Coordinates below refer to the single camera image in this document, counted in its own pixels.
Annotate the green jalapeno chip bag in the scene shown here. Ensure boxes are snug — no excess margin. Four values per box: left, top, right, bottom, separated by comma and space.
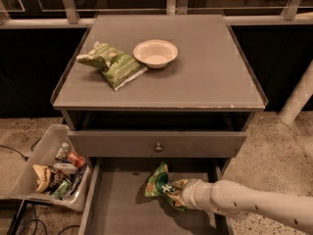
76, 41, 148, 91

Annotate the round metal drawer knob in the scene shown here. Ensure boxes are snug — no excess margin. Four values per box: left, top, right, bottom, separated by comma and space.
155, 143, 163, 153

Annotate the metal window railing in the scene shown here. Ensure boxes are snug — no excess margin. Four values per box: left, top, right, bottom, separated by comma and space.
0, 0, 313, 28

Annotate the grey drawer cabinet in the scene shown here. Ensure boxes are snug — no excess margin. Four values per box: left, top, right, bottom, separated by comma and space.
50, 14, 269, 235

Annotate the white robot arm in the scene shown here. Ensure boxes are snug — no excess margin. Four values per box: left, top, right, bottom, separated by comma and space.
183, 67, 313, 235

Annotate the brown snack bag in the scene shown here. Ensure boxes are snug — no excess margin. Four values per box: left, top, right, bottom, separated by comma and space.
32, 164, 65, 193

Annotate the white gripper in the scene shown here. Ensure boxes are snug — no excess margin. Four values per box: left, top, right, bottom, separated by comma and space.
170, 179, 216, 212

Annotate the grey top drawer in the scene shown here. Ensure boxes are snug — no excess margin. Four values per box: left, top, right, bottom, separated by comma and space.
67, 130, 246, 158

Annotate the black floor cable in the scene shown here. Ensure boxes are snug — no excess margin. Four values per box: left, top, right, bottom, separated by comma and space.
0, 137, 42, 162

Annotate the red soda can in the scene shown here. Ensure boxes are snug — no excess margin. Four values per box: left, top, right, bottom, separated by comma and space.
67, 150, 86, 168

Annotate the green soda can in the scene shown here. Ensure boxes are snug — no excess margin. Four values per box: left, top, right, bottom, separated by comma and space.
53, 179, 71, 200

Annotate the white paper bowl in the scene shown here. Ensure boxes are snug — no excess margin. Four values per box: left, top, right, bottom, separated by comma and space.
133, 39, 178, 69

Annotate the clear plastic bin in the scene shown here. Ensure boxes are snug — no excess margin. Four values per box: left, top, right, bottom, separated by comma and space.
12, 124, 91, 212

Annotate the silver can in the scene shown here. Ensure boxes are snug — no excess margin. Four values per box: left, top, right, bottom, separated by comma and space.
55, 142, 70, 161

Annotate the blue floor cable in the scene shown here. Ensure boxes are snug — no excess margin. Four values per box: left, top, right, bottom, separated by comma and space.
19, 203, 81, 235

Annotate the grey open middle drawer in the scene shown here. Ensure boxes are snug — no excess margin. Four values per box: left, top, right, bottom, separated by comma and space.
78, 158, 234, 235

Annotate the green rice chip bag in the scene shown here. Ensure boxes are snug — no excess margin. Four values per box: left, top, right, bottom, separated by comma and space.
145, 162, 189, 212

